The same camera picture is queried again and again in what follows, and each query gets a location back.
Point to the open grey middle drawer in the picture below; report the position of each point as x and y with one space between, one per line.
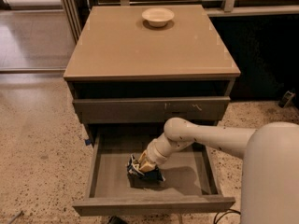
190 186

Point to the closed grey top drawer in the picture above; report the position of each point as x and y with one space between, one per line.
150 110

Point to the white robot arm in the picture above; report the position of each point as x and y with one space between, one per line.
270 171

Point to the white ceramic bowl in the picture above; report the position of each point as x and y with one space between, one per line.
158 17

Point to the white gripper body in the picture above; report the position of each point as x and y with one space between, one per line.
153 156

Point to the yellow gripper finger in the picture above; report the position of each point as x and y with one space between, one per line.
147 167
143 157

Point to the small black floor object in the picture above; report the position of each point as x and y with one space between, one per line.
287 98

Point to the blue tape piece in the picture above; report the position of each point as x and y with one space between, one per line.
87 142

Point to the metal rod on floor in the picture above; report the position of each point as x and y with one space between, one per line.
19 214

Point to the grey drawer cabinet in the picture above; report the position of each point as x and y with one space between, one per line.
120 56

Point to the metal glass door frame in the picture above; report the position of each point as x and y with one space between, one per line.
37 36

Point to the black object at bottom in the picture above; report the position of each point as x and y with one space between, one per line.
116 220

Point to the blue chip bag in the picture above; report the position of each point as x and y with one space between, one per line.
133 170

